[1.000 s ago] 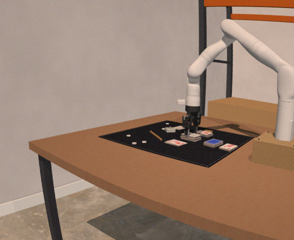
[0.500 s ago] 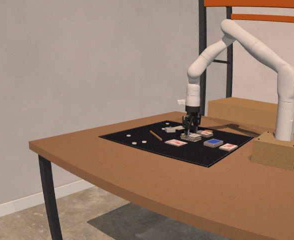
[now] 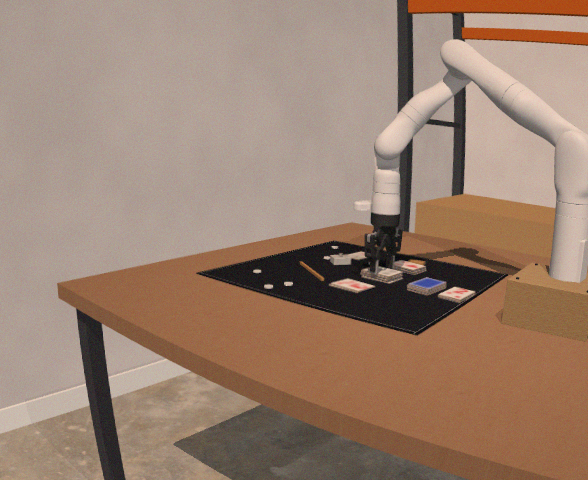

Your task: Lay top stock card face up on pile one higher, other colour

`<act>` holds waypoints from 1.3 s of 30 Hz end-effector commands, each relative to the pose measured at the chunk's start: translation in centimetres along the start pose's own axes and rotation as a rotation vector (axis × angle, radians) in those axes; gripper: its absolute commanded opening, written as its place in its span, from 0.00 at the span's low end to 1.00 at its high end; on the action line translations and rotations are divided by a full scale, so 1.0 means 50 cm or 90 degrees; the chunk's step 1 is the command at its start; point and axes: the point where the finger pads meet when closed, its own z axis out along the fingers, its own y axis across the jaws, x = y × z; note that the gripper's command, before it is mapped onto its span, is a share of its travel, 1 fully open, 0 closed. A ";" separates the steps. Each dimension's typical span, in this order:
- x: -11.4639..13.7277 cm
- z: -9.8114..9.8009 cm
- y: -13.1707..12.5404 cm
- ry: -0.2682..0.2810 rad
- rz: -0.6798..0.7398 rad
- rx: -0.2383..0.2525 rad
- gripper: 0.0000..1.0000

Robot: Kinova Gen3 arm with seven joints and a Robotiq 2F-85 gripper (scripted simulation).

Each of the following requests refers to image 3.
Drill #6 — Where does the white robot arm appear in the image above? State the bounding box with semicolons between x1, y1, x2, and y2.
354;39;588;283

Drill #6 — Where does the blue card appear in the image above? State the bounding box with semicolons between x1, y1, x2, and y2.
408;277;447;290

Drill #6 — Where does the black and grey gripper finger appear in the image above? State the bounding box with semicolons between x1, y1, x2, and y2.
385;228;403;269
365;232;389;274

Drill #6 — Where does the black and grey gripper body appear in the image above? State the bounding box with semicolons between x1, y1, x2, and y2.
371;212;400;247

